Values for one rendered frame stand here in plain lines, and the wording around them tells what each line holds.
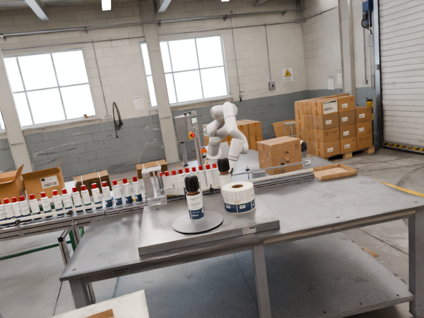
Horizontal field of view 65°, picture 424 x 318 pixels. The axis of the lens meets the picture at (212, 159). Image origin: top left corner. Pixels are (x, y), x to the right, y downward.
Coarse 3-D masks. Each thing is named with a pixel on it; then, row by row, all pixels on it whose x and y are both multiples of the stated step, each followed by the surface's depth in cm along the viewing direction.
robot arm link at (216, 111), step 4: (212, 108) 283; (216, 108) 280; (220, 108) 280; (212, 112) 282; (216, 112) 280; (220, 112) 280; (212, 116) 285; (216, 116) 282; (220, 116) 283; (216, 120) 289; (220, 120) 292; (224, 120) 295; (208, 124) 317; (212, 124) 310; (216, 124) 301; (220, 124) 298; (224, 124) 302; (208, 128) 314; (212, 128) 310; (216, 128) 306; (220, 128) 307; (208, 132) 315; (212, 132) 312; (208, 136) 320; (212, 136) 319
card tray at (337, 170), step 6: (318, 168) 283; (324, 168) 284; (330, 168) 284; (336, 168) 282; (342, 168) 280; (348, 168) 271; (354, 168) 263; (318, 174) 274; (324, 174) 271; (330, 174) 258; (336, 174) 258; (342, 174) 259; (348, 174) 260; (354, 174) 261
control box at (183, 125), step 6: (192, 114) 255; (180, 120) 247; (186, 120) 245; (180, 126) 248; (186, 126) 246; (180, 132) 249; (186, 132) 247; (198, 132) 261; (180, 138) 251; (186, 138) 248; (192, 138) 253
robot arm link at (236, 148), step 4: (232, 140) 253; (236, 140) 251; (240, 140) 252; (232, 144) 252; (236, 144) 251; (240, 144) 252; (232, 148) 252; (236, 148) 251; (240, 148) 253; (232, 152) 252; (236, 152) 252; (240, 152) 255; (236, 156) 253
